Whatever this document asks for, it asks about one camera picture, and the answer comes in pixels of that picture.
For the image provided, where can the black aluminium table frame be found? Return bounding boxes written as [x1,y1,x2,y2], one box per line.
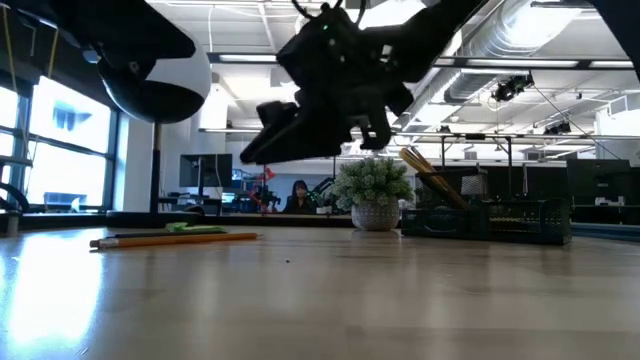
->
[0,210,404,236]

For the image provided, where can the yellow-handled scissors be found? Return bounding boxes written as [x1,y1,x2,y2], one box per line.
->
[398,146,470,210]

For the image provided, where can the artificial succulent in patterned pot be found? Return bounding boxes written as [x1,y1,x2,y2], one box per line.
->
[330,156,416,232]

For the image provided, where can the black mesh desk organizer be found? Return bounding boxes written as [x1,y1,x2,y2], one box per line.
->
[399,166,574,247]

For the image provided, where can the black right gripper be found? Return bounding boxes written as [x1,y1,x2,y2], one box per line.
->
[239,4,416,165]

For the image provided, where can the black metal stand frame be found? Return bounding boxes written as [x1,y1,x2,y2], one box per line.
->
[441,132,515,196]

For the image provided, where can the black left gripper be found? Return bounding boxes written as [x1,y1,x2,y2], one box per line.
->
[69,0,197,84]

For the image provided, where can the black computer monitor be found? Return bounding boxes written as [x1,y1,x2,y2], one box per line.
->
[178,153,234,189]

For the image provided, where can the blue table edge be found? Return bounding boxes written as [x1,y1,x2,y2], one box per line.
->
[570,222,640,242]

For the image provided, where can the black partition panel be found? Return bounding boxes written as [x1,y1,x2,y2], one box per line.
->
[566,158,634,207]

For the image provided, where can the person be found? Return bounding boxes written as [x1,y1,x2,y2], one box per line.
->
[283,179,317,215]

